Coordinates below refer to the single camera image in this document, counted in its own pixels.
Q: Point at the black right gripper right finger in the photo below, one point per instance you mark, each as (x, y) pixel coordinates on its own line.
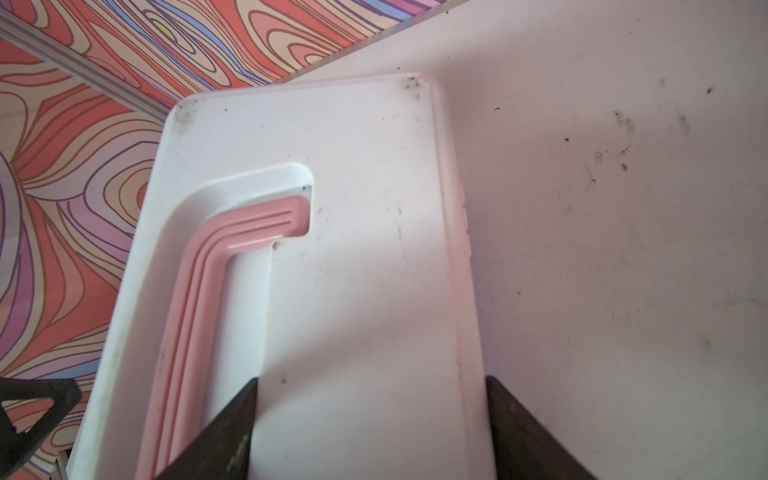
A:
(523, 447)

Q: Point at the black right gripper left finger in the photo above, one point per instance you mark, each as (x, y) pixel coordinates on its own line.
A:
(222, 449)

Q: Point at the white and blue tool box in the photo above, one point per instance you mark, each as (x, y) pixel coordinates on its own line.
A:
(362, 332)

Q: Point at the aluminium corner frame post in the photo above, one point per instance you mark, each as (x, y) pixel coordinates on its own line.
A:
(36, 43)

